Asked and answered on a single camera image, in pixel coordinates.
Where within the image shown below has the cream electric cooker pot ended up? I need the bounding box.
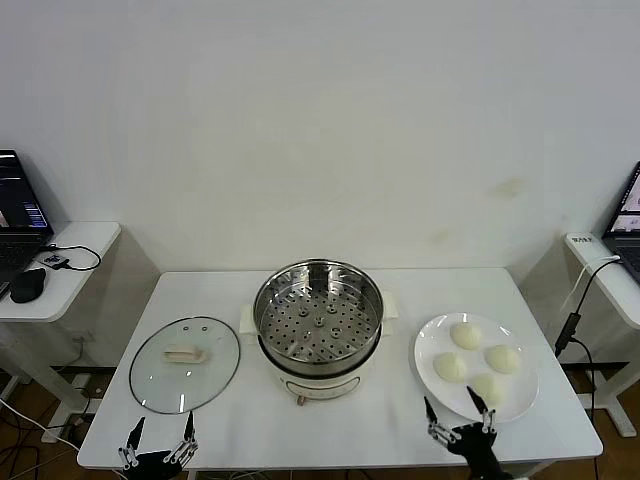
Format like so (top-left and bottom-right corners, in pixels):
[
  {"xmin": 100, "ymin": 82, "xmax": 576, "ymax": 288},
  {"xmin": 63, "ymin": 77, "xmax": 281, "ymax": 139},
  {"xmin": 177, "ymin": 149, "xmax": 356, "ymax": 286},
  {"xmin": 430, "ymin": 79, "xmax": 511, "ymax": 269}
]
[{"xmin": 239, "ymin": 289, "xmax": 402, "ymax": 407}]

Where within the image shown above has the thin black usb cable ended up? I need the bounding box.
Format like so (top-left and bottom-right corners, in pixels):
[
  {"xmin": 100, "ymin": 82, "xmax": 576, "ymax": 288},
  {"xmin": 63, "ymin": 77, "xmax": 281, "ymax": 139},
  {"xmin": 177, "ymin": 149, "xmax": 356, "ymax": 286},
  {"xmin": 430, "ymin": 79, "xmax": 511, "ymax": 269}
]
[{"xmin": 42, "ymin": 243, "xmax": 102, "ymax": 273}]

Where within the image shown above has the black laptop dark screen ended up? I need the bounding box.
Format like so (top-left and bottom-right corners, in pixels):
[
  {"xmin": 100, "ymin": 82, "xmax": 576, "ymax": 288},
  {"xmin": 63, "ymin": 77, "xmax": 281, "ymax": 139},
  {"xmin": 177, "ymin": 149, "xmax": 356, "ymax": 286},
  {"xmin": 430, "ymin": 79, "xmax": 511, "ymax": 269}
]
[{"xmin": 0, "ymin": 148, "xmax": 55, "ymax": 296}]

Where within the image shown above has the white floor cable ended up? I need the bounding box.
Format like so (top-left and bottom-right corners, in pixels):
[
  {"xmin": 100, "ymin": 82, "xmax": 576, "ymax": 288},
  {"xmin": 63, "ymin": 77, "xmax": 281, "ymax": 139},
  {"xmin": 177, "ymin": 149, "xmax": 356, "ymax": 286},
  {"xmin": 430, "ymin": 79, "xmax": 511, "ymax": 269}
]
[{"xmin": 0, "ymin": 397, "xmax": 76, "ymax": 446}]

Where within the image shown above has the white round plate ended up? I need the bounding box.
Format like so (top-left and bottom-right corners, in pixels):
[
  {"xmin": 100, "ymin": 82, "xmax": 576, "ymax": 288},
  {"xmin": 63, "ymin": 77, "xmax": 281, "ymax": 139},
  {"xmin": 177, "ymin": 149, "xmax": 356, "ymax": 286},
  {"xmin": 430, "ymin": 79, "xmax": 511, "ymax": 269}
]
[{"xmin": 413, "ymin": 312, "xmax": 540, "ymax": 424}]

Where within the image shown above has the white side desk with mouse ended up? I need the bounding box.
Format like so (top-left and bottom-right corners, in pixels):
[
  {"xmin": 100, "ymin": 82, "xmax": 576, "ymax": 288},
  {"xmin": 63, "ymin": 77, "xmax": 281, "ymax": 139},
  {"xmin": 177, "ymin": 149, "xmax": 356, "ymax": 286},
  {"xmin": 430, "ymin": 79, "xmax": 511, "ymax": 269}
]
[{"xmin": 0, "ymin": 221, "xmax": 122, "ymax": 444}]

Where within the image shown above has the black laptop pink screen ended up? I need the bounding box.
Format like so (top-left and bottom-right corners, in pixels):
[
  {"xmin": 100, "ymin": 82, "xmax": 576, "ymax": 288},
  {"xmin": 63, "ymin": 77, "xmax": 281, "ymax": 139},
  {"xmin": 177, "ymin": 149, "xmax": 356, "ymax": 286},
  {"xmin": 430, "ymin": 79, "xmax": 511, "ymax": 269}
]
[{"xmin": 601, "ymin": 160, "xmax": 640, "ymax": 281}]

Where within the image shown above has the white steamed baozi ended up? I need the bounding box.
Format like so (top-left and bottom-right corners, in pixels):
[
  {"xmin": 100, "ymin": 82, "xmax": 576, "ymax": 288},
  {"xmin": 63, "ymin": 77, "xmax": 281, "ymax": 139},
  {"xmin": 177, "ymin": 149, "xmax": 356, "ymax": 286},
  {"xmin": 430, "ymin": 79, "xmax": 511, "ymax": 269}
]
[
  {"xmin": 432, "ymin": 352, "xmax": 469, "ymax": 384},
  {"xmin": 470, "ymin": 373, "xmax": 505, "ymax": 407},
  {"xmin": 483, "ymin": 344, "xmax": 521, "ymax": 375},
  {"xmin": 449, "ymin": 322, "xmax": 484, "ymax": 351}
]

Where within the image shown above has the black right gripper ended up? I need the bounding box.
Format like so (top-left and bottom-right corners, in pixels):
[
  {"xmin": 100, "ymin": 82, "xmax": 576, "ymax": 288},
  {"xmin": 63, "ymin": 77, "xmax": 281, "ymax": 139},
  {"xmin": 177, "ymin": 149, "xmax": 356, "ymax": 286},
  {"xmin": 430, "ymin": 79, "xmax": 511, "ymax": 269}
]
[{"xmin": 423, "ymin": 384, "xmax": 499, "ymax": 462}]

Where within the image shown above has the perforated steel steamer basket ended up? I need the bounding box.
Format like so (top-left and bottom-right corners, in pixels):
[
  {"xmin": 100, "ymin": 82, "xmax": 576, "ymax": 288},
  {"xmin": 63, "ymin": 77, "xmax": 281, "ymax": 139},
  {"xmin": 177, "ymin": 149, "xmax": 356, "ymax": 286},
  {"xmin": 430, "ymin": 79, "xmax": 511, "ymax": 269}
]
[{"xmin": 252, "ymin": 258, "xmax": 386, "ymax": 365}]

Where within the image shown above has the round glass pot lid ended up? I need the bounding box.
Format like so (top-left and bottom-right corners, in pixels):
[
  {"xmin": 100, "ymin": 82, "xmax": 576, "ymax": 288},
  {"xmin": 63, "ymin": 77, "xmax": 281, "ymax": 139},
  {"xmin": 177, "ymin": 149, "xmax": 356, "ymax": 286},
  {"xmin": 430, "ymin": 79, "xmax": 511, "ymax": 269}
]
[{"xmin": 128, "ymin": 314, "xmax": 242, "ymax": 415}]

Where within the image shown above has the black computer mouse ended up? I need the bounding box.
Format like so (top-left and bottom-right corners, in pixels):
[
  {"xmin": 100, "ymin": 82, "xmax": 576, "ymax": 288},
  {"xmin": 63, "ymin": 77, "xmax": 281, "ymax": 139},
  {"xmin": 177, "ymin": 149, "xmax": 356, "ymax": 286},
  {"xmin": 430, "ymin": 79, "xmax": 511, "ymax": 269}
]
[{"xmin": 10, "ymin": 267, "xmax": 47, "ymax": 304}]

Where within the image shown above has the black cable with adapter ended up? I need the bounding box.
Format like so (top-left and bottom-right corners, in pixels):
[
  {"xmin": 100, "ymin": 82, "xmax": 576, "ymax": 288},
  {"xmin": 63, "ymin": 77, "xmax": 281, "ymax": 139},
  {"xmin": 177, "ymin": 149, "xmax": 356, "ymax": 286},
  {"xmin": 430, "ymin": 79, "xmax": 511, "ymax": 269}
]
[{"xmin": 553, "ymin": 257, "xmax": 624, "ymax": 424}]

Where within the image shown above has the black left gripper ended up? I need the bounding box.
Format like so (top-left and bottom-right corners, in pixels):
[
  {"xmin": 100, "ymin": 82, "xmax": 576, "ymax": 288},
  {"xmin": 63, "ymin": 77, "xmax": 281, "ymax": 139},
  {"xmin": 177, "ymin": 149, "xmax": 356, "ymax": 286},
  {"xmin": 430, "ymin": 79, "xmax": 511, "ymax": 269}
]
[{"xmin": 117, "ymin": 410, "xmax": 200, "ymax": 480}]

